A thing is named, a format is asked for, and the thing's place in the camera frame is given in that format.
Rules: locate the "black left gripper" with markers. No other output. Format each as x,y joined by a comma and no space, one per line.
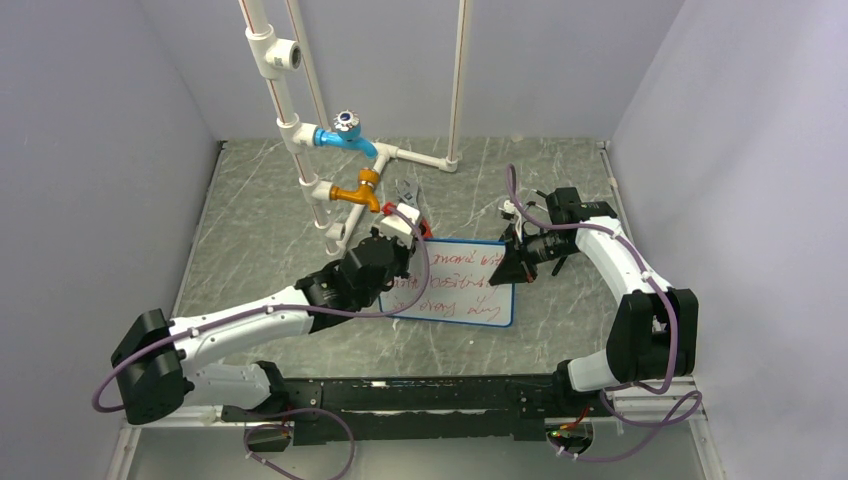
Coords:
405,254

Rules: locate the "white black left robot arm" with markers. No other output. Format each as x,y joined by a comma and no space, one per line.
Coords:
164,364

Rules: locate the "blue framed whiteboard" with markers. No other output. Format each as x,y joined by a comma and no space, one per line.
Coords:
457,289

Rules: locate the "red handled adjustable wrench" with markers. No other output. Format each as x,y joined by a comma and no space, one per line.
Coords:
408,191

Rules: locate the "white PVC pipe frame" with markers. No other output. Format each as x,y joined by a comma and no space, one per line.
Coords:
335,211

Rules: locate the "orange faucet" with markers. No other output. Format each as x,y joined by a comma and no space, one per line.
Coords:
364,194

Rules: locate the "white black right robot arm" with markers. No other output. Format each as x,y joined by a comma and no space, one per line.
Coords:
654,332

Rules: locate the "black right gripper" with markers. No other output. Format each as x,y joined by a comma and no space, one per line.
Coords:
516,266

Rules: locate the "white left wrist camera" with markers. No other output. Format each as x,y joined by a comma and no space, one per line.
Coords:
398,223

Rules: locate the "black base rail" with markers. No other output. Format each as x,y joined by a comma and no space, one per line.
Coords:
520,407

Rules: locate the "blue faucet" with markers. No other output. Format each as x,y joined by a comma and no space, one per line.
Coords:
346,134

